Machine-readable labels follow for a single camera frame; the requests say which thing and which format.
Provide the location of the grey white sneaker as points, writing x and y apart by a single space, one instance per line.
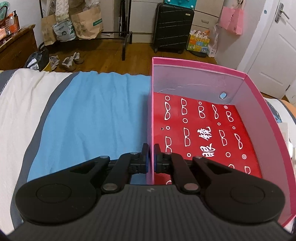
77 58
68 64

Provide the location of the pink cardboard box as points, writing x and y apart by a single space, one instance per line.
221 85

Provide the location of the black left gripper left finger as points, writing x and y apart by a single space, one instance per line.
127 165

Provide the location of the red glasses-print bag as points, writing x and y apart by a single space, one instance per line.
192 127

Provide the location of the black hard-shell suitcase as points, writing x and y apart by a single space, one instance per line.
172 26

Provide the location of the black metal clothes rack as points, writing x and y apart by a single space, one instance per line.
124 32

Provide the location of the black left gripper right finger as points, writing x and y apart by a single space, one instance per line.
174 165

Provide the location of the black bag on floor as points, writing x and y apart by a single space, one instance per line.
39 60

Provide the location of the colourful cartoon gift bag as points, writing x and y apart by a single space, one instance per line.
198 41

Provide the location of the wooden nightstand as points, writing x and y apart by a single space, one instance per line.
16 51

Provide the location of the white printed plastic bag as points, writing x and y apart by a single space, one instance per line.
64 30

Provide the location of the striped blue white bedsheet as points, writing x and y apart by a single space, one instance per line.
51 121

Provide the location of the pink paper gift bag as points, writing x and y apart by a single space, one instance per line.
231 18

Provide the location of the white room door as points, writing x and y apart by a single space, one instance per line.
270 56

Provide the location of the brown paper bag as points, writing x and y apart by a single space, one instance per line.
88 24

